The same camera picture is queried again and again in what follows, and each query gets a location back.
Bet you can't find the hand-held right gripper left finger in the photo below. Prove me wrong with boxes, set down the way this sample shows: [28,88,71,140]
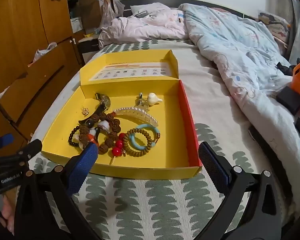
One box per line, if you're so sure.
[14,142,100,240]

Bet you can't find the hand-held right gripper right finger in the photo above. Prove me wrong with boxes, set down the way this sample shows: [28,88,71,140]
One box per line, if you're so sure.
[198,141,283,240]

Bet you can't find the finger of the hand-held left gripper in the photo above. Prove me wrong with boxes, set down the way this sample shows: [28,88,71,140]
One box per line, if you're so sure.
[0,139,43,168]
[0,134,15,155]

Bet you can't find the black bead bracelet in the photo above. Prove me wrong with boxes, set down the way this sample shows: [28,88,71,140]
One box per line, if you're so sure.
[68,125,84,148]

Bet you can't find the red bead hairpin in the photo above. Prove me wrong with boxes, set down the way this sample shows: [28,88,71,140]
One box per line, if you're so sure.
[109,133,127,165]

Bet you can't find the yellow cardboard box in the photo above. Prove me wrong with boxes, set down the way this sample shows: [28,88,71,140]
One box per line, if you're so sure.
[41,49,203,180]

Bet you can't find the person's left hand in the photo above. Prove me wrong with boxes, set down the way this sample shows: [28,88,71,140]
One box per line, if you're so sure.
[0,195,17,230]

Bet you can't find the white cloth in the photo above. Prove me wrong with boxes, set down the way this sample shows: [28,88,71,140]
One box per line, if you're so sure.
[27,37,298,240]

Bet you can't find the pearl hair claw clip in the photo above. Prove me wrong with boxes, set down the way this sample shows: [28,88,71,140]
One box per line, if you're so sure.
[112,107,158,128]

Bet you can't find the white seashell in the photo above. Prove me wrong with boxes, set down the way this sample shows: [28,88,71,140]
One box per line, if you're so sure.
[147,92,163,105]

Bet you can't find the white plastic bag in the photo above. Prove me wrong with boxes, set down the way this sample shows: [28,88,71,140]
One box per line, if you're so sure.
[31,42,58,63]

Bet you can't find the wooden wardrobe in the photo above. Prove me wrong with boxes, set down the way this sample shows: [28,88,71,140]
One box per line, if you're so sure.
[0,0,102,155]

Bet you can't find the dark nightstand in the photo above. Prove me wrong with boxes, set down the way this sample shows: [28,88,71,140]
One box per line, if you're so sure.
[77,34,103,58]

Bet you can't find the light blue printed quilt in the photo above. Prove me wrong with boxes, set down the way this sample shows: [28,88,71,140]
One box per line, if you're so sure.
[177,3,300,140]

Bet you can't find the pale pink blanket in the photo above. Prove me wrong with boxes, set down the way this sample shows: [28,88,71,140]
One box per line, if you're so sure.
[98,2,190,50]

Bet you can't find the clear plastic bag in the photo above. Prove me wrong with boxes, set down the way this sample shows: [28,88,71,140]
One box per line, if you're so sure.
[100,1,125,30]

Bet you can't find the patterned cushion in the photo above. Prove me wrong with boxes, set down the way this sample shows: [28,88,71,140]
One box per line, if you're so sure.
[257,10,290,43]

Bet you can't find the white pillow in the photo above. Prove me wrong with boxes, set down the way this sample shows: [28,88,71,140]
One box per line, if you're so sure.
[130,2,170,18]

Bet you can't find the black bed headboard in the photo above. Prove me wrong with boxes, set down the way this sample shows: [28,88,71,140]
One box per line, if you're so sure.
[120,0,258,20]

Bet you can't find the brown rudraksha bead bracelet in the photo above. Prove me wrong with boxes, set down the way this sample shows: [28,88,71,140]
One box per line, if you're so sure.
[79,112,122,153]

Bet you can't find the olive wooden bead bracelet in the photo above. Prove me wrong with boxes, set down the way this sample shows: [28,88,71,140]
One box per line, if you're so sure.
[122,128,153,157]

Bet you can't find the wristwatch with dark strap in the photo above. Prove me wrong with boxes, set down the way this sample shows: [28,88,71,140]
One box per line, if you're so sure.
[78,93,112,125]

